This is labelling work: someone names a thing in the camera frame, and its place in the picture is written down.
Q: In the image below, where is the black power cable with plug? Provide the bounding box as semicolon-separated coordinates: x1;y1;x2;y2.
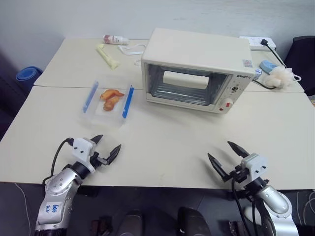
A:
251;38;289;90

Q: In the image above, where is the white power strip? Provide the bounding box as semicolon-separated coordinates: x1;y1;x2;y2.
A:
239;36;277;52

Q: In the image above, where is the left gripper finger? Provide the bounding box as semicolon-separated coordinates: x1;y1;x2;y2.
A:
90;134;104;149
105;144;122;165

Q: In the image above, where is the blue container clip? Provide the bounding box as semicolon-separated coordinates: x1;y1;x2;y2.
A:
121;85;136;118
82;79;99;114

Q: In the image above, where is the white flat strap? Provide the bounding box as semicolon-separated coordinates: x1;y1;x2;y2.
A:
118;44;146;66

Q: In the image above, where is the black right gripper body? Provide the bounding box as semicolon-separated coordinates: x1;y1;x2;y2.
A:
222;164;250;184

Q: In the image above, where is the clear container with blue clips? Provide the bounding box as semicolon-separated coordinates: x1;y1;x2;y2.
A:
78;75;136;128

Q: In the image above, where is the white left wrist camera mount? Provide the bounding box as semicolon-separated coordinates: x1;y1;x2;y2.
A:
72;137;97;173

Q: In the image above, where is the cream mesh bath sponge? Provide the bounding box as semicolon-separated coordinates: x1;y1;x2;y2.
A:
261;66;302;90

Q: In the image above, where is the blue and white dish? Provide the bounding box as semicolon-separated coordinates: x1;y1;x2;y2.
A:
258;59;280;75

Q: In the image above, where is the blue rolled mat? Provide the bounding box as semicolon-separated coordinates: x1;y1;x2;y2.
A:
15;66;44;83

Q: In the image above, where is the short orange chicken piece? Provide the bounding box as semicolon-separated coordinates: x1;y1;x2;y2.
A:
102;96;120;112

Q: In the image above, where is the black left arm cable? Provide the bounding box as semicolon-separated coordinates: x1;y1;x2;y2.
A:
42;138;75;185

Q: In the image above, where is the pale yellow wrapped stick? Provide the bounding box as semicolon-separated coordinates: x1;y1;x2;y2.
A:
95;44;120;70

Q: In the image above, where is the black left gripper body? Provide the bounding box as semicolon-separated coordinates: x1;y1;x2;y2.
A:
89;142;111;171

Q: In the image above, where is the cream toaster oven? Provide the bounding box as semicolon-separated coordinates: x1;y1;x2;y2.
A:
140;27;255;115

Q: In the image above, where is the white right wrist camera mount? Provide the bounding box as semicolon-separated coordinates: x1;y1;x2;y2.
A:
240;153;268;183

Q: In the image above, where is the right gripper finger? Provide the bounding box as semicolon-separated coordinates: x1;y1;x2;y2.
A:
207;152;232;182
226;141;250;159

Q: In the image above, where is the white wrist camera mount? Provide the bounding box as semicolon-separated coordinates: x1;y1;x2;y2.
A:
72;137;97;173
240;153;268;183

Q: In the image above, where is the long orange chicken wing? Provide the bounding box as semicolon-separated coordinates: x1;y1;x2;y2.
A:
99;89;126;101

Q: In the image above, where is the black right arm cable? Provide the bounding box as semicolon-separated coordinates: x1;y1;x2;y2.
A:
230;177;269;236

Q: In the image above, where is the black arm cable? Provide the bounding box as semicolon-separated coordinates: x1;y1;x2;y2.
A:
230;177;269;236
42;138;75;185

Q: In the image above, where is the red label plastic bottle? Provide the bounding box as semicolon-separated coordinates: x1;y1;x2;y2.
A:
103;34;130;46

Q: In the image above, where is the black chair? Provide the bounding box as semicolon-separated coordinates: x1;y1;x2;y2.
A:
284;36;315;93

